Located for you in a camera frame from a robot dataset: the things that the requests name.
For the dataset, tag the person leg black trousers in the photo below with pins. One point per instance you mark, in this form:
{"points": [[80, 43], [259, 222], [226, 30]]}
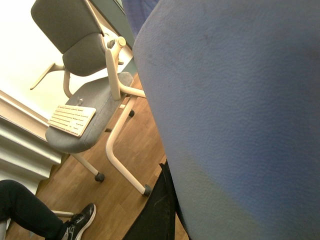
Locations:
{"points": [[23, 207]]}

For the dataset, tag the grey office chair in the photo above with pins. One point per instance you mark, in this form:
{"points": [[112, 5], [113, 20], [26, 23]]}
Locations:
{"points": [[91, 80]]}

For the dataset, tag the white keyboard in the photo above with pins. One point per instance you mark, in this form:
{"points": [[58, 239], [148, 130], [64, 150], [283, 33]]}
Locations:
{"points": [[71, 119]]}

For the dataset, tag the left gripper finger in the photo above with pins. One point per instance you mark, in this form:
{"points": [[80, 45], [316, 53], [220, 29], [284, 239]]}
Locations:
{"points": [[157, 220]]}

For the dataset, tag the light blue slipper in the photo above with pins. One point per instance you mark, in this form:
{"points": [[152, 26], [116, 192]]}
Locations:
{"points": [[234, 89]]}

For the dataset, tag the black white sneaker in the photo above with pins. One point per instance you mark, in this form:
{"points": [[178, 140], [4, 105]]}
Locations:
{"points": [[76, 226]]}

